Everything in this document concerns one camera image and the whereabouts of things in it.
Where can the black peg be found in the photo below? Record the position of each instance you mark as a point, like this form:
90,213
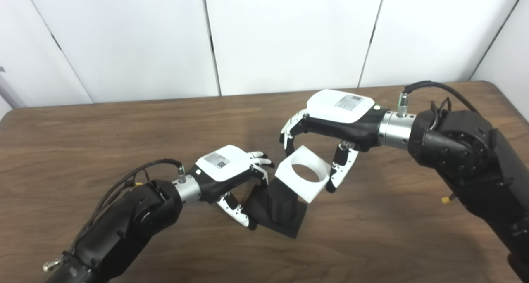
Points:
285,208

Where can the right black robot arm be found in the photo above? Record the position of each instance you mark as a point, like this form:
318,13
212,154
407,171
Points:
463,151

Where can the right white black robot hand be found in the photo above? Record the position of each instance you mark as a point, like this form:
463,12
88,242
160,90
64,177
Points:
339,109

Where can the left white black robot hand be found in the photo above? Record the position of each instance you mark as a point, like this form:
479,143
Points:
225,163

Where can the white square piece with hole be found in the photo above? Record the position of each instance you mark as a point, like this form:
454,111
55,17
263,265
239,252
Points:
308,192

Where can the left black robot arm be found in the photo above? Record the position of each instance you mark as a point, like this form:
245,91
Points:
124,225

